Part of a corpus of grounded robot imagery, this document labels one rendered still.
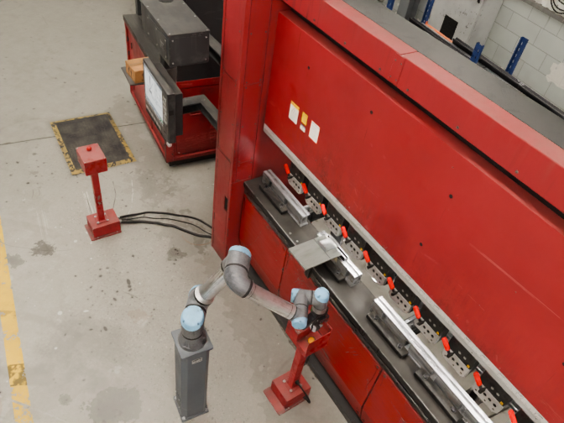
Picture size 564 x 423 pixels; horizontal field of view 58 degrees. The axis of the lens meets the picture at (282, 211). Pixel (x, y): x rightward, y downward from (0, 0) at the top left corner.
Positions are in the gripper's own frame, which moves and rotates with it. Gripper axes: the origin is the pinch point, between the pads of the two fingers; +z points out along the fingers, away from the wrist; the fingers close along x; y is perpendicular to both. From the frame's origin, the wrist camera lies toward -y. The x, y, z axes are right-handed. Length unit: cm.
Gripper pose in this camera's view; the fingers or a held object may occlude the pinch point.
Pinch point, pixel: (311, 330)
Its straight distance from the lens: 289.5
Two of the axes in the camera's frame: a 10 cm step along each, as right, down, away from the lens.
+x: -5.6, -6.2, 5.5
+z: -0.6, 6.9, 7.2
